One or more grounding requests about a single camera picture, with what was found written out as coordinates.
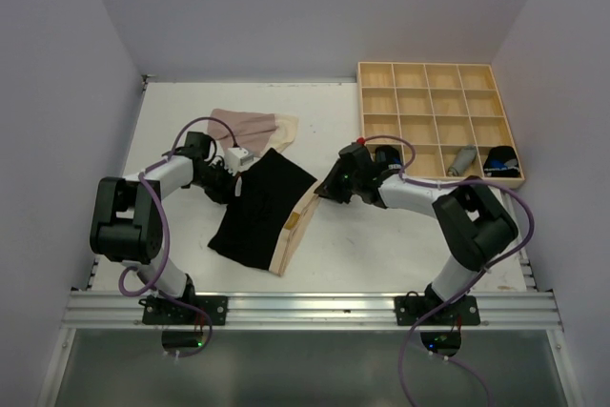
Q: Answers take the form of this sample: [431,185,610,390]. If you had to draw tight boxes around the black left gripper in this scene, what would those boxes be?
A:
[193,159,240,204]

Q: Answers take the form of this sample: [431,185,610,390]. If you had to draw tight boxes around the black underwear tan waistband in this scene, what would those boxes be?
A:
[208,149,319,276]

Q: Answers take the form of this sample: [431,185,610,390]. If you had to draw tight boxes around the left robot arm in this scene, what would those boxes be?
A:
[90,132,235,324]

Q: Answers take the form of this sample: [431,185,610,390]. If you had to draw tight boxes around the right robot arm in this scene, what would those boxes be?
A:
[315,142,519,324]

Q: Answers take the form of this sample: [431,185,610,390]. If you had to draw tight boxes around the dark rolled underwear in tray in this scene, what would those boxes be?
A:
[374,145,404,173]

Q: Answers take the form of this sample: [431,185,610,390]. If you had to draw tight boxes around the pink beige underwear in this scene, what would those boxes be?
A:
[211,109,298,157]

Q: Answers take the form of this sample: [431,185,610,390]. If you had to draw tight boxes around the black blue rolled underwear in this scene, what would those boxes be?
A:
[482,145,521,178]

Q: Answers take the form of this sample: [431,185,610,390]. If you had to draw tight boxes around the wooden compartment tray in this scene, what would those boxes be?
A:
[357,62,525,189]

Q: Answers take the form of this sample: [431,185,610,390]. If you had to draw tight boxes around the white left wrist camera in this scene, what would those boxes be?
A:
[224,147,255,173]

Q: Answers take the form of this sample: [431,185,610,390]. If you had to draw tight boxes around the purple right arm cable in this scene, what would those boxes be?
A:
[361,134,534,407]

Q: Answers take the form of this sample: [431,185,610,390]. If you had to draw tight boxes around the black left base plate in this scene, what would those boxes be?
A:
[138,295,229,326]

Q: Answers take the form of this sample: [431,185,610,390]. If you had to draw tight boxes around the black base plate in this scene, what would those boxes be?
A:
[138,295,229,326]
[393,294,479,327]

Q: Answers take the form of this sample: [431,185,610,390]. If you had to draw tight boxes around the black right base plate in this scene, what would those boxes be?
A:
[393,294,479,327]

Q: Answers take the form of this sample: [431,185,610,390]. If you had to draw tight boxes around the aluminium front rail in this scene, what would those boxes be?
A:
[61,291,562,331]

